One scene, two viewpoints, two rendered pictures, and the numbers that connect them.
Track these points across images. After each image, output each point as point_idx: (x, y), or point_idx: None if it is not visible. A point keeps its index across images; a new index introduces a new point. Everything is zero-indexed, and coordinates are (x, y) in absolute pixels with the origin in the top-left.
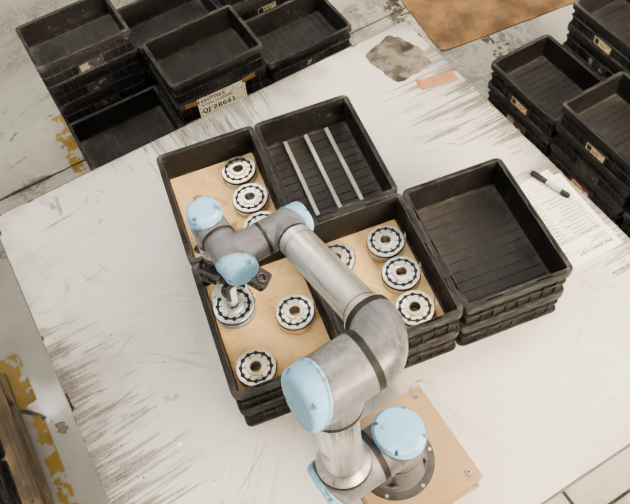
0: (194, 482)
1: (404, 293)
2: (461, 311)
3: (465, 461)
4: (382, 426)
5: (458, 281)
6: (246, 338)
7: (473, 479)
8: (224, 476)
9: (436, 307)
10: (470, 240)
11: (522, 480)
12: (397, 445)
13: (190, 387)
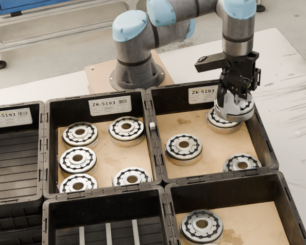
0: (284, 111)
1: (83, 143)
2: (48, 99)
3: (91, 73)
4: (139, 19)
5: (31, 157)
6: (231, 145)
7: (91, 65)
8: (261, 111)
9: (61, 141)
10: None
11: (59, 86)
12: (133, 12)
13: (290, 165)
